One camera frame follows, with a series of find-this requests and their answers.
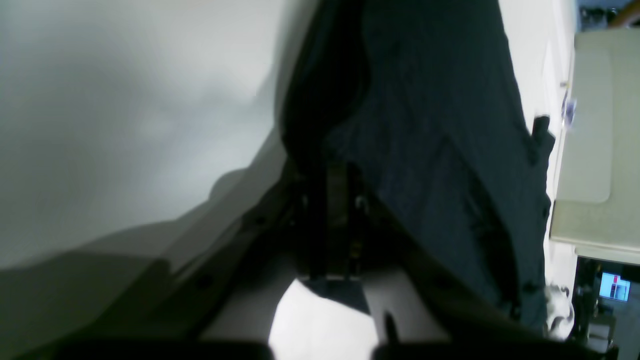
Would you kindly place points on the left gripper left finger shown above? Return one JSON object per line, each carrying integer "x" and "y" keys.
{"x": 222, "y": 305}

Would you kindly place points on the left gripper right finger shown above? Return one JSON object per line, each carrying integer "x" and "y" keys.
{"x": 421, "y": 311}

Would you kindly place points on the black T-shirt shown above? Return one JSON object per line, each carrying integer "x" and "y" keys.
{"x": 421, "y": 96}

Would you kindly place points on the small lit screen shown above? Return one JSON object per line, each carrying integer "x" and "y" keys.
{"x": 614, "y": 287}

